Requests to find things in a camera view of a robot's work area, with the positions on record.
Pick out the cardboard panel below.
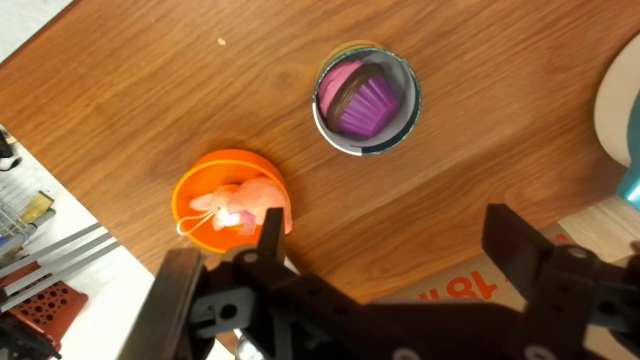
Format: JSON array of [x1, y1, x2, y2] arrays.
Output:
[[368, 193, 640, 360]]

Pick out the white bowl teal handles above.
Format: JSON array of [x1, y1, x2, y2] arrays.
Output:
[[592, 33, 640, 213]]

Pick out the orange bowl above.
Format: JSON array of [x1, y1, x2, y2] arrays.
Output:
[[170, 148, 294, 257]]

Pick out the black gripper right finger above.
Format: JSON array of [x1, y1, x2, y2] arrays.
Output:
[[481, 202, 640, 360]]

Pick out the red perforated block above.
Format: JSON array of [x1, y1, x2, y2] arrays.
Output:
[[9, 278, 90, 351]]

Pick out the yellow labelled can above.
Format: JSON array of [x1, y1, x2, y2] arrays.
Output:
[[311, 41, 424, 158]]

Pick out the grey metal bars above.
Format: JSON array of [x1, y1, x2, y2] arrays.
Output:
[[0, 222, 123, 316]]

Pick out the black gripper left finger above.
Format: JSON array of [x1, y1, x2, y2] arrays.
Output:
[[233, 207, 377, 360]]

